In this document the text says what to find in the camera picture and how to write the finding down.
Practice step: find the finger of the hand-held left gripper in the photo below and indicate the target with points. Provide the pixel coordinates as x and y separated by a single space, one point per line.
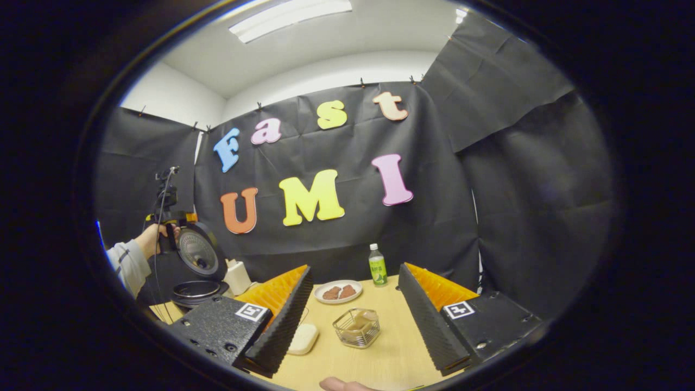
191 218

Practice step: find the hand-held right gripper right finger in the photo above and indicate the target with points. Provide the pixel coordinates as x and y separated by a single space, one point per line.
429 320

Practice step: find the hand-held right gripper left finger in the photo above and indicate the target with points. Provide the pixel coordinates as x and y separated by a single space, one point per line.
282 326

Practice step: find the white rice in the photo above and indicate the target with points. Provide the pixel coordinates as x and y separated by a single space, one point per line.
302 339

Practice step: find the black rice cooker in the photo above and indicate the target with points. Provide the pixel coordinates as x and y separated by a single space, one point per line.
198 255

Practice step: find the wooden spoon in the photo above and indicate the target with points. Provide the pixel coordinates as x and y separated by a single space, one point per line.
357 324

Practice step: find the brown meat piece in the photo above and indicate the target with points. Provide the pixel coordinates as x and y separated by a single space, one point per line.
348 291
331 294

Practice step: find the white square container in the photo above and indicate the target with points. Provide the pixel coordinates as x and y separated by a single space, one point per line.
238 278

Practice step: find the white round plate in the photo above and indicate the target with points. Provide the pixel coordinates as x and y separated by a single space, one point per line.
339 286

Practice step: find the green drink bottle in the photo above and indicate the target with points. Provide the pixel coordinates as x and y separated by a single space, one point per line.
378 269

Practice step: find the black backdrop cloth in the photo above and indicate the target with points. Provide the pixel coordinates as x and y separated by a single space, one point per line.
488 190

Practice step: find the large ceiling light panel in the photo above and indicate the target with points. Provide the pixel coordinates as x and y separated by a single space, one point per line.
290 19

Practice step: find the small ceiling light panel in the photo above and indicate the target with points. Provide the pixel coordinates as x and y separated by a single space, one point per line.
461 15

